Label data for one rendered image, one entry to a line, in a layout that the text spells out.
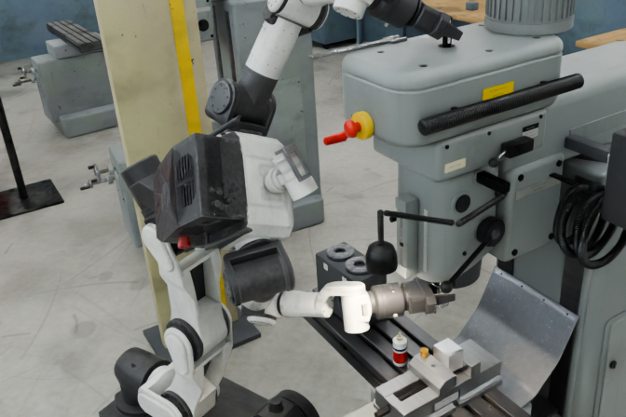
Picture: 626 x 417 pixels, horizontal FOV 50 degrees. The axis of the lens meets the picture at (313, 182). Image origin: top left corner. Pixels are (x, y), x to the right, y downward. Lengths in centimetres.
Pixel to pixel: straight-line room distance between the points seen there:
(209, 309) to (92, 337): 198
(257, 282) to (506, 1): 84
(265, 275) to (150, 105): 167
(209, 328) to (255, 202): 58
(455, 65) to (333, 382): 224
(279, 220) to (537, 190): 62
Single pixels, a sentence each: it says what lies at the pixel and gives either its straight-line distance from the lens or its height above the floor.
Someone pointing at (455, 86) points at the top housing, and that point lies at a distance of 138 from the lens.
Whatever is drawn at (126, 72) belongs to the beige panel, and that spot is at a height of 150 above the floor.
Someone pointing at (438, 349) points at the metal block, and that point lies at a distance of 187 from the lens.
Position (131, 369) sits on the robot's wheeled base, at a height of 74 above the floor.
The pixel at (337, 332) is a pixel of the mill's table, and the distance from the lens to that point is 215.
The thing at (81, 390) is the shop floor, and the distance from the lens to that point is 362.
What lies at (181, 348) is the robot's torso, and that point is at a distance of 203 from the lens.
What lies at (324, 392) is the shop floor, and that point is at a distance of 332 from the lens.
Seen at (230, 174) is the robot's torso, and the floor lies 164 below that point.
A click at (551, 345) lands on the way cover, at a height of 99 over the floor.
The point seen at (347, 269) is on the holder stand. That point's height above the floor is 113.
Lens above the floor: 227
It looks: 26 degrees down
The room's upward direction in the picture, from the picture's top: 4 degrees counter-clockwise
